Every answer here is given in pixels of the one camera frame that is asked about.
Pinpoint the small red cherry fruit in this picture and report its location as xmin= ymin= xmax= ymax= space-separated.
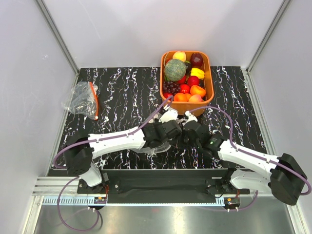
xmin=163 ymin=92 xmax=172 ymax=98

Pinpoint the purple cable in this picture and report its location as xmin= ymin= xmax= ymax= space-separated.
xmin=53 ymin=95 xmax=174 ymax=170
xmin=189 ymin=106 xmax=312 ymax=197

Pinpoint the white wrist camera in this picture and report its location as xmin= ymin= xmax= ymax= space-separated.
xmin=159 ymin=109 xmax=178 ymax=123
xmin=185 ymin=111 xmax=198 ymax=124

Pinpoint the dark purple plum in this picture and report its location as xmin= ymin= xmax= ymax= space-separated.
xmin=184 ymin=61 xmax=192 ymax=73

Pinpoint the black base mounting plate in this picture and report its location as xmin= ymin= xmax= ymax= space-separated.
xmin=78 ymin=168 xmax=237 ymax=206

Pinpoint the yellow bell pepper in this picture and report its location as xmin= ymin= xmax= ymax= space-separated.
xmin=191 ymin=67 xmax=205 ymax=79

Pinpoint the red tomato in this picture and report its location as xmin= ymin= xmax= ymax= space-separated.
xmin=179 ymin=84 xmax=191 ymax=94

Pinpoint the pink orange peach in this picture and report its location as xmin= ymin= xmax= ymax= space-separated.
xmin=188 ymin=95 xmax=203 ymax=103

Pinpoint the green netted melon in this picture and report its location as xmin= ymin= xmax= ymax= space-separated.
xmin=164 ymin=59 xmax=186 ymax=82

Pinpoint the purple grape bunch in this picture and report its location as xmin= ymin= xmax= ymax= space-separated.
xmin=162 ymin=81 xmax=180 ymax=95

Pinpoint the yellow red peach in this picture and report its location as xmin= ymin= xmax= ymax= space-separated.
xmin=172 ymin=51 xmax=186 ymax=62

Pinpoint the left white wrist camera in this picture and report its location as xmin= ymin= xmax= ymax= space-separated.
xmin=159 ymin=109 xmax=178 ymax=123

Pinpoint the red pomegranate fruit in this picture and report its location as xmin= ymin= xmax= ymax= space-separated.
xmin=187 ymin=76 xmax=200 ymax=87

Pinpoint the crumpled orange zip bag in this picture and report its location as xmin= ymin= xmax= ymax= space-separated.
xmin=61 ymin=81 xmax=99 ymax=120

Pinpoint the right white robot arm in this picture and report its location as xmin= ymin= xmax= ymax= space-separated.
xmin=182 ymin=120 xmax=307 ymax=206

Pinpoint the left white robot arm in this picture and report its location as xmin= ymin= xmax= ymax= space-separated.
xmin=63 ymin=120 xmax=182 ymax=193

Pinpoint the polka dot zip bag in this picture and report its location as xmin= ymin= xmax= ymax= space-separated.
xmin=138 ymin=107 xmax=181 ymax=155

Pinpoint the orange bell pepper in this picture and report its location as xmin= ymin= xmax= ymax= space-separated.
xmin=190 ymin=85 xmax=206 ymax=98

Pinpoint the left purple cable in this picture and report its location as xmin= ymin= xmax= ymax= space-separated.
xmin=53 ymin=95 xmax=174 ymax=170

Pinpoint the white slotted cable duct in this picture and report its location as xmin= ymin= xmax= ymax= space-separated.
xmin=42 ymin=196 xmax=107 ymax=206

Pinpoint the dark red apple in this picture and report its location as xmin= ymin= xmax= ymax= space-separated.
xmin=190 ymin=53 xmax=203 ymax=68

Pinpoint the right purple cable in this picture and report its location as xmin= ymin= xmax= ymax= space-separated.
xmin=189 ymin=106 xmax=312 ymax=197

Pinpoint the orange tangerine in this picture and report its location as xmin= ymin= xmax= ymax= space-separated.
xmin=174 ymin=93 xmax=192 ymax=102

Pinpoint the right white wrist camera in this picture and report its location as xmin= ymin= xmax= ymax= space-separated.
xmin=185 ymin=111 xmax=198 ymax=124

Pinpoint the orange plastic basket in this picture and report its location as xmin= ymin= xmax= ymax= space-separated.
xmin=160 ymin=51 xmax=215 ymax=116

